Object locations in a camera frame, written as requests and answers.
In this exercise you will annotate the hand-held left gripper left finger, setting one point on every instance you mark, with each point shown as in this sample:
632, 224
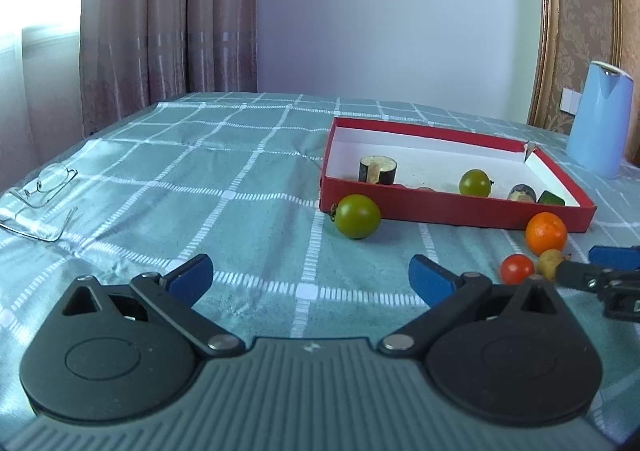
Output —
192, 276

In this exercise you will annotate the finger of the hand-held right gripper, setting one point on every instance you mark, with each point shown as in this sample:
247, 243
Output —
580, 273
612, 254

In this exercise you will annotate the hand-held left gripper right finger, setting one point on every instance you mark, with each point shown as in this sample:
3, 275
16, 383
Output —
430, 281

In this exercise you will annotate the small tan longan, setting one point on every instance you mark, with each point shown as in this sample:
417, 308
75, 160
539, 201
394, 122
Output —
549, 263
426, 189

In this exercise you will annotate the red shallow cardboard box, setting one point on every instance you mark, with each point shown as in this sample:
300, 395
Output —
450, 211

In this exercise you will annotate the green cucumber chunk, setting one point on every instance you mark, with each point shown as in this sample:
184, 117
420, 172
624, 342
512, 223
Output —
550, 198

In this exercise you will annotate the large green tomato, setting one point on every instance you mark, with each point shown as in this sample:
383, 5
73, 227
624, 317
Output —
357, 216

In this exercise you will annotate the small eggplant chunk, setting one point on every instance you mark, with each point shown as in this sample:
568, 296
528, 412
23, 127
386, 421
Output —
521, 192

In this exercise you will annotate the small green tomato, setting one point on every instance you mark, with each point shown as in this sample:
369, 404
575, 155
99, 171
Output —
475, 182

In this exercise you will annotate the large eggplant chunk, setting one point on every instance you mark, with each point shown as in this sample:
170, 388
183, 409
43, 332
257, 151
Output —
378, 170

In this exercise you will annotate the orange tangerine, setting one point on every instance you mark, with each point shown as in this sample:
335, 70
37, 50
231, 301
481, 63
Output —
546, 232

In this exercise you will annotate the green checkered bedsheet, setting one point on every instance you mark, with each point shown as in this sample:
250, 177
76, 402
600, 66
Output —
175, 211

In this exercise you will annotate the light blue kettle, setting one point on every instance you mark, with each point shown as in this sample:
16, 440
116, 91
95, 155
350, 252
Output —
597, 126

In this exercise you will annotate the gold-framed padded headboard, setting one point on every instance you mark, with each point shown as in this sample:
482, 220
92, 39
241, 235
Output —
580, 21

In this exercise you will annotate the white sheer curtain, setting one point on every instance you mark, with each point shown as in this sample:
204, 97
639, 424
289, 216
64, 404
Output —
35, 96

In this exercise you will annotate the brown patterned curtain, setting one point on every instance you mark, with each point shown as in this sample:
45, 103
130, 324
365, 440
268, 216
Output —
170, 21

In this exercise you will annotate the white wall switch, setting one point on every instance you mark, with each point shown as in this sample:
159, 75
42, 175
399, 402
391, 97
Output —
570, 99

